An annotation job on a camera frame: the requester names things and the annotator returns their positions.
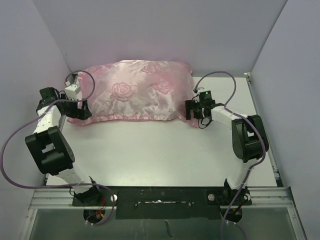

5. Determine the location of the pink satin rose pillowcase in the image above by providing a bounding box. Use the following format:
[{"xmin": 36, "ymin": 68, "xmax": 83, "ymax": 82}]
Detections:
[{"xmin": 68, "ymin": 60, "xmax": 198, "ymax": 128}]

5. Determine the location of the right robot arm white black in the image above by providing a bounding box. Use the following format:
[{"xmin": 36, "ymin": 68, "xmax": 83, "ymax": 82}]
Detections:
[{"xmin": 185, "ymin": 90, "xmax": 269, "ymax": 205}]

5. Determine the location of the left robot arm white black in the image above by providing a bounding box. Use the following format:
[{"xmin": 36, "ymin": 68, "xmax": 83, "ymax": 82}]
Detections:
[{"xmin": 25, "ymin": 84, "xmax": 102, "ymax": 206}]

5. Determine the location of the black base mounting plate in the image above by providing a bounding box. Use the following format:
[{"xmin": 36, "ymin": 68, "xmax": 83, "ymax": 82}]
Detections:
[{"xmin": 72, "ymin": 185, "xmax": 252, "ymax": 220}]

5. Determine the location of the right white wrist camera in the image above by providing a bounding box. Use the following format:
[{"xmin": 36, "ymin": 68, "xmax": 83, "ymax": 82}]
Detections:
[{"xmin": 193, "ymin": 86, "xmax": 208, "ymax": 94}]

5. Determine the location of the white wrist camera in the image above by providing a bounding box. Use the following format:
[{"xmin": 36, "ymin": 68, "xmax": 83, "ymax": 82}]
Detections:
[
  {"xmin": 64, "ymin": 73, "xmax": 82, "ymax": 101},
  {"xmin": 193, "ymin": 86, "xmax": 208, "ymax": 94}
]

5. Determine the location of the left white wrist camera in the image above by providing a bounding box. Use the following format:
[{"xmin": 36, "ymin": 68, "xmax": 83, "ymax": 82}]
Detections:
[{"xmin": 64, "ymin": 73, "xmax": 82, "ymax": 101}]

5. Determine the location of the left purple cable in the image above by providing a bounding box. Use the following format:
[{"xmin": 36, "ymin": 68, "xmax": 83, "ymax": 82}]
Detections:
[{"xmin": 1, "ymin": 70, "xmax": 118, "ymax": 227}]

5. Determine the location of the aluminium frame rail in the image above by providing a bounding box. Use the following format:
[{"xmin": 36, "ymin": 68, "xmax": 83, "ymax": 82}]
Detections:
[{"xmin": 21, "ymin": 72, "xmax": 308, "ymax": 240}]

